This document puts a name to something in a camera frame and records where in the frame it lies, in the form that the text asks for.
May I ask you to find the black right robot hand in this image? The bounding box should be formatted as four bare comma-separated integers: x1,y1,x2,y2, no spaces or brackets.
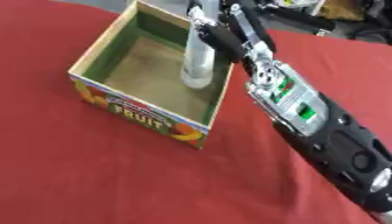
185,0,279,78

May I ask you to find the clear plastic bottle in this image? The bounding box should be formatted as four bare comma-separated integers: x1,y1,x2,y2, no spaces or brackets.
178,0,222,89

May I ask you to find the cardboard box with green inside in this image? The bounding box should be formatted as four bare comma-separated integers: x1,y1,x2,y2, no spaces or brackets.
67,0,236,150

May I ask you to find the black tripod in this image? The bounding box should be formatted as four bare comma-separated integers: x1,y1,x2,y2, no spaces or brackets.
254,0,339,37

